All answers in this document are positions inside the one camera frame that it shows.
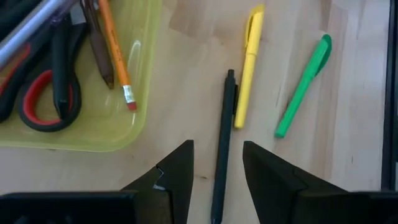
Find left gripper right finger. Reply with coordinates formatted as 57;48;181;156
243;141;354;224

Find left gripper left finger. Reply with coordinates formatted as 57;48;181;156
121;139;195;224

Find black pen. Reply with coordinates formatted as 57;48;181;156
210;68;239;224
51;14;75;121

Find yellow-green translucent supply box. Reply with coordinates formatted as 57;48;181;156
0;0;164;153

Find green highlighter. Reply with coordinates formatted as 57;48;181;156
274;33;333;139

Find yellow highlighter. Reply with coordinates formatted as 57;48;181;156
233;4;266;130

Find orange pencil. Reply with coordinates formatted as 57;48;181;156
98;0;138;112

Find dark brown pencil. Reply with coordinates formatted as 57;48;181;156
81;0;115;90

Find black red-handled scissors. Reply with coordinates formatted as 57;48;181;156
0;18;83;133

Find purple translucent pen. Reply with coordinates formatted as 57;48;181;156
0;0;78;68

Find black aluminium table frame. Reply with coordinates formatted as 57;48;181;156
381;0;398;191

